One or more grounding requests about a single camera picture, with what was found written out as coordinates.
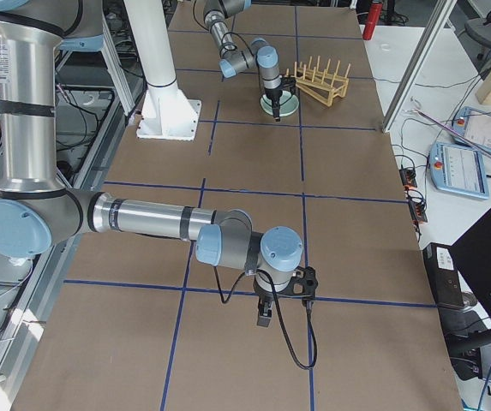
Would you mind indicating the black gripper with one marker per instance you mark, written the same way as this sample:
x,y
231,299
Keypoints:
x,y
272,92
265,296

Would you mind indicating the light green round plate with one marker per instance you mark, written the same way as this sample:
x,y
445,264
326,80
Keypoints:
x,y
288,104

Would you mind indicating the wooden dish rack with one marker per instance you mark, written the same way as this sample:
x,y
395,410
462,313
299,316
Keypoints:
x,y
324,83

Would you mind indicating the white reacher grabber tool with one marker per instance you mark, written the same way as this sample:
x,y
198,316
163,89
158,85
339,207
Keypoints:
x,y
451,131

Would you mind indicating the red cylinder bottle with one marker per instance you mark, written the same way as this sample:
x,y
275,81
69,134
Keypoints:
x,y
372,19

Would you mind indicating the orange black connector strip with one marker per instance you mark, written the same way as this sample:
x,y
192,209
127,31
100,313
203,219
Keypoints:
x,y
416,200

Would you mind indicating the black desktop computer box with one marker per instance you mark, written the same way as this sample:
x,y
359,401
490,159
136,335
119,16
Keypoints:
x,y
443,279

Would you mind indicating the near blue teach pendant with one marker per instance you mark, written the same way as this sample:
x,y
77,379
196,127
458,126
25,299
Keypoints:
x,y
458,170

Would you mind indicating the blue teach pendant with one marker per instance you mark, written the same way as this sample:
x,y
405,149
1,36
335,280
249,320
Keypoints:
x,y
474,125
458,170

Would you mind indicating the far blue teach pendant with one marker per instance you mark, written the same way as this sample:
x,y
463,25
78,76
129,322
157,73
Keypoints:
x,y
474,125

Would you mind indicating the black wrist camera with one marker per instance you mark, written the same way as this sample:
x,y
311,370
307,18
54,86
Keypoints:
x,y
288,83
304,282

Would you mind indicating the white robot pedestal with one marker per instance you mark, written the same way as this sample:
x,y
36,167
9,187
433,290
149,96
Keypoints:
x,y
166,114

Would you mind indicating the aluminium frame post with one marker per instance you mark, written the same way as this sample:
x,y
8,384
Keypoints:
x,y
436,22

